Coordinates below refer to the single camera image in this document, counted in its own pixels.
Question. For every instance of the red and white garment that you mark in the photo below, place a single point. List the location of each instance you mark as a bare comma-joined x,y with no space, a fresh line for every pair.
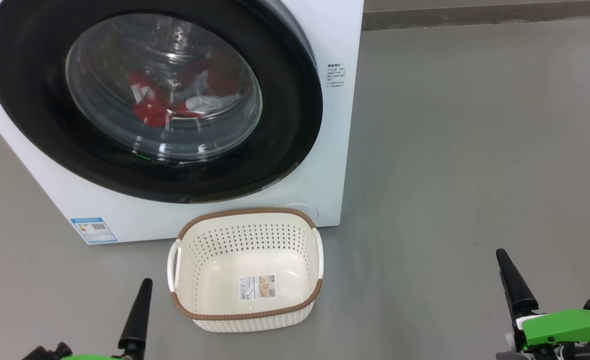
150,107

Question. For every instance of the white printed label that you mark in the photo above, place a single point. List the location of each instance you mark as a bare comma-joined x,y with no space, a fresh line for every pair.
257,287

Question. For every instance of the white front-load washing machine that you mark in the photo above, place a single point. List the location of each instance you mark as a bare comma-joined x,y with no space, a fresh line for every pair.
324,150

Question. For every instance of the washing machine door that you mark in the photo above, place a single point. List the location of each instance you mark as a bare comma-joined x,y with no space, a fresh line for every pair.
285,115

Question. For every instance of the round drain filter cover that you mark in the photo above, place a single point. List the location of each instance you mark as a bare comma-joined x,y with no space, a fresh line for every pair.
304,209

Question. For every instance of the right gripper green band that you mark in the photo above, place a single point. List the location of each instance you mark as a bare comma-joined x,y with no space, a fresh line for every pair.
564,327

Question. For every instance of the blue energy label sticker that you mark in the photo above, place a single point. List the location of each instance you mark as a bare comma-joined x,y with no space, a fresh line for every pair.
94,230

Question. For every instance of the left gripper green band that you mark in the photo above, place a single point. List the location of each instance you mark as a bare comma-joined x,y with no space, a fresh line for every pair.
90,357

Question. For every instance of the cream perforated basket brown rim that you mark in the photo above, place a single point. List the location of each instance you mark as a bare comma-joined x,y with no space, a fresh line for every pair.
200,280

